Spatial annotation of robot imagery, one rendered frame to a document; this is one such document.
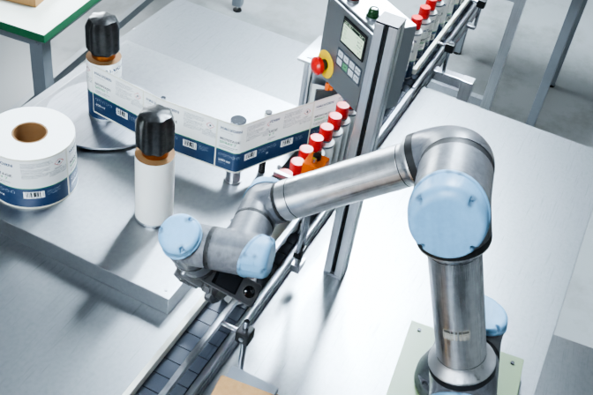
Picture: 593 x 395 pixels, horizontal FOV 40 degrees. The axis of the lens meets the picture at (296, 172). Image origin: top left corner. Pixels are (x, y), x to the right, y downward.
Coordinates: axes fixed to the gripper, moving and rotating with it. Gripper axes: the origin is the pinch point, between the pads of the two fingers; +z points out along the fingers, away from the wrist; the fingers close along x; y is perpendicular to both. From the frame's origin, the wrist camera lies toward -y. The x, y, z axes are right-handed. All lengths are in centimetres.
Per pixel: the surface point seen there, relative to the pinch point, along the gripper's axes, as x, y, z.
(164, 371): 20.0, 2.2, -5.2
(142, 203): -10.6, 28.7, 4.3
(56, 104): -29, 73, 22
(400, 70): -50, -17, -23
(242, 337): 7.9, -9.2, -7.9
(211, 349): 12.0, -2.8, -0.6
